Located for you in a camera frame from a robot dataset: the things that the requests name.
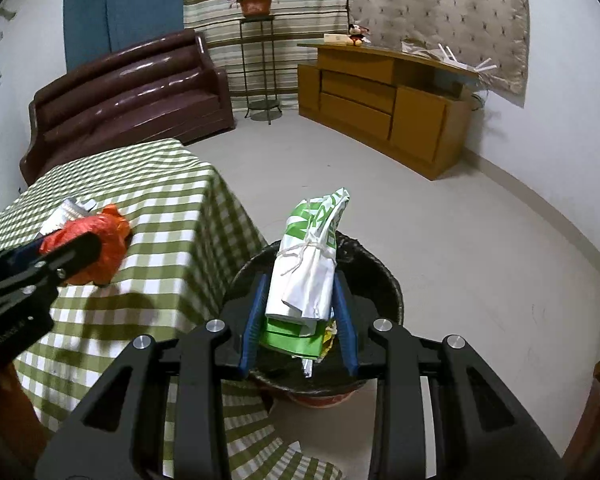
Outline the brown leather sofa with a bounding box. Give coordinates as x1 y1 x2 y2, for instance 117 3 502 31
19 29 236 186

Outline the blue curtain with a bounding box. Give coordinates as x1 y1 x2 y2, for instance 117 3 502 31
62 0 186 73

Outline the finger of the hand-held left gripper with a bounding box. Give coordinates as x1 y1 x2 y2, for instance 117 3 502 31
0 232 103 311
0 246 45 286

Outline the mouse plush toy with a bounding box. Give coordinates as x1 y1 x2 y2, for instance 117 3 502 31
347 22 371 47

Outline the clear plastic bag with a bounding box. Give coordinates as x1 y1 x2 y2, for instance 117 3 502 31
401 39 441 58

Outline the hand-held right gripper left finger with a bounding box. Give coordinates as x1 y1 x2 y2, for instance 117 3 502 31
34 274 270 480

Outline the green white bag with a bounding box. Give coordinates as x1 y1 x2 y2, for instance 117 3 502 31
260 187 353 378

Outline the black metal plant stand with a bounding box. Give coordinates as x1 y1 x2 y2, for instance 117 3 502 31
237 15 283 126

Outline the white router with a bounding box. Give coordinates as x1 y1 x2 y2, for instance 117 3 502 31
437 45 496 73

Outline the beige diamond-pattern curtain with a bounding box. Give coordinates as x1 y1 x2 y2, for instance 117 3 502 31
347 0 531 108

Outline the wooden cabinet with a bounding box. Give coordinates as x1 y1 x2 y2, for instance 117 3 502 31
296 42 481 181

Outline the green checked tablecloth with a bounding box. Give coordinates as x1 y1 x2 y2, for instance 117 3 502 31
0 139 346 480

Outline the orange plastic bag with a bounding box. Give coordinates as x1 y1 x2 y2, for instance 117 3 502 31
39 204 132 288

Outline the striped curtain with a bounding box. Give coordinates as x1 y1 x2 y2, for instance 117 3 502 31
181 0 351 111

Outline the black-lined trash bin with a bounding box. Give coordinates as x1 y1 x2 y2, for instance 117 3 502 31
225 232 406 411

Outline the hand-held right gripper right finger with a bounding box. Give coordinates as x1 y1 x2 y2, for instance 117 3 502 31
332 267 566 480

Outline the crumpled silver wrapper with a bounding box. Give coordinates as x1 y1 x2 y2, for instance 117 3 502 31
35 197 98 238

